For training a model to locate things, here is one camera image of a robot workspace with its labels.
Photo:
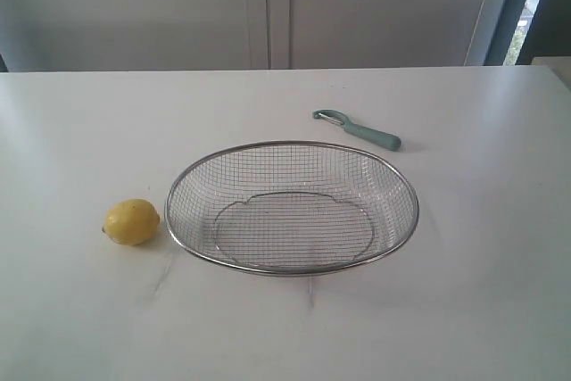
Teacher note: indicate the oval wire mesh basket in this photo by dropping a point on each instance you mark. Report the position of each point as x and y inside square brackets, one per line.
[291, 208]

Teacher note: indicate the white cabinet doors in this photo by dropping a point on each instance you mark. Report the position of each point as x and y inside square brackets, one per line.
[87, 35]

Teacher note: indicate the yellow lemon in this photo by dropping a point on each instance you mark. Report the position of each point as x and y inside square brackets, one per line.
[131, 222]

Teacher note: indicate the teal handled peeler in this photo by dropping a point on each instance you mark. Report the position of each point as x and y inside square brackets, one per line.
[385, 140]

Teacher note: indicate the dark window frame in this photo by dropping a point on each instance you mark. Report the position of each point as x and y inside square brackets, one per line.
[548, 36]

